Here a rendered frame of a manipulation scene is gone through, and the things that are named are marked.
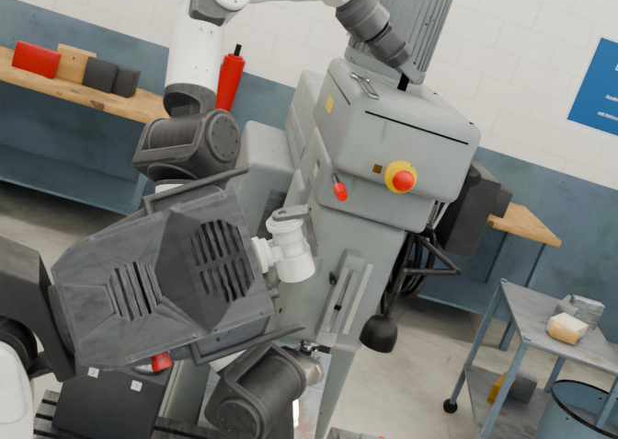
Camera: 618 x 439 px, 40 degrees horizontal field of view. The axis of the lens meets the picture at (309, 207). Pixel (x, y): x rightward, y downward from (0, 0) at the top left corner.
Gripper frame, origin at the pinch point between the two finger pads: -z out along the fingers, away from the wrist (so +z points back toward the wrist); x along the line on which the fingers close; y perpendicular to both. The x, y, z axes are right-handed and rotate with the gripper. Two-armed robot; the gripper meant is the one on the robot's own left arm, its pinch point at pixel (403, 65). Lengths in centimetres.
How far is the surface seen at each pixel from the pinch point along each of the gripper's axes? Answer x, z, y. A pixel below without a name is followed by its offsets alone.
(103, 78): -380, -42, -87
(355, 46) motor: -22.8, 1.1, -1.8
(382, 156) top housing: 20.3, -1.1, -17.3
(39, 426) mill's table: -9, -7, -113
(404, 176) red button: 25.9, -4.1, -17.0
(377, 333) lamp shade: 26, -26, -41
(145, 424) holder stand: -2, -22, -96
